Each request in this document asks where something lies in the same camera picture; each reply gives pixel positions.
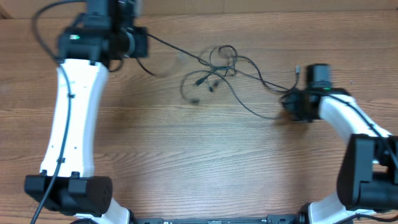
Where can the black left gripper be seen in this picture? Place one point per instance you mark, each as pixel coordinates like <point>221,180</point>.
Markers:
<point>140,49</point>

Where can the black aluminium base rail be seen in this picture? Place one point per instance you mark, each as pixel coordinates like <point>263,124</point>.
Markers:
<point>217,220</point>

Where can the cardboard back wall panel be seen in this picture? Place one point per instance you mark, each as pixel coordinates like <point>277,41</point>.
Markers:
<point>24,9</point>

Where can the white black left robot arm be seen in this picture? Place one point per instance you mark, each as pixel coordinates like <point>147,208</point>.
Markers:
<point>66,182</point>

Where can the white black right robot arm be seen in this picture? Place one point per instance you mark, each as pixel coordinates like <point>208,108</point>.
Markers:
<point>367,181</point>

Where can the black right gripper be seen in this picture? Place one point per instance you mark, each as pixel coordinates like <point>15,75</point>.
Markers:
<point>294,109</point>

